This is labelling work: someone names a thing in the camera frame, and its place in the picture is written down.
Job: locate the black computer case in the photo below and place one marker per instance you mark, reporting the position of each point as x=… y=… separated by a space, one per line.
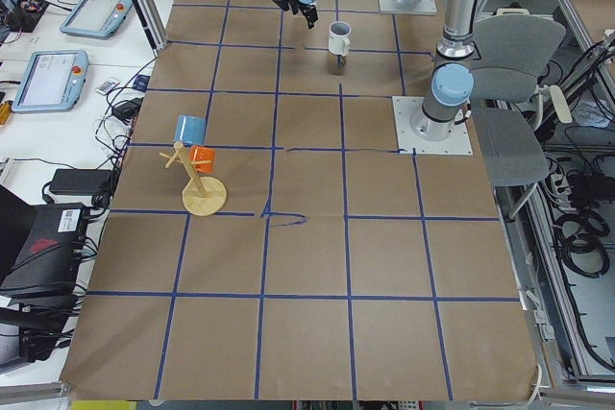
x=39 y=247

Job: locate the blue mug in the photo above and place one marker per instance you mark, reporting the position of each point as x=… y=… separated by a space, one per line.
x=190 y=130

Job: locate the grey office chair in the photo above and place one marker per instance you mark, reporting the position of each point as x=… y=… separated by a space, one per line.
x=512 y=49

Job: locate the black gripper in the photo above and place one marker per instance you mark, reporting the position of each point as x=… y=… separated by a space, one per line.
x=303 y=7

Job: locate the upper teach pendant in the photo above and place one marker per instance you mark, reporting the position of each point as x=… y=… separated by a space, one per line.
x=96 y=18

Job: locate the teach pendant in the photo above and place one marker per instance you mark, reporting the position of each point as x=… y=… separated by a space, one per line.
x=96 y=18
x=53 y=81

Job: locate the lower teach pendant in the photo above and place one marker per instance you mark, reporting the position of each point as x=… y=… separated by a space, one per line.
x=53 y=81

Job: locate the orange mug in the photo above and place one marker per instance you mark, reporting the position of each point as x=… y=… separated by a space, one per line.
x=202 y=158

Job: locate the wooden mug tree stand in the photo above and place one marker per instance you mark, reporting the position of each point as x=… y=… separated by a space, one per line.
x=203 y=195

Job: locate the white grey mug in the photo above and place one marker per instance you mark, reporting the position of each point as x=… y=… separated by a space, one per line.
x=339 y=38

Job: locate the black power adapter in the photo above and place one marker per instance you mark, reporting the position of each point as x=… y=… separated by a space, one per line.
x=79 y=182

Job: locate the small remote control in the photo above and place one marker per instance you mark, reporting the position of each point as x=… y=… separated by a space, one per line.
x=107 y=86

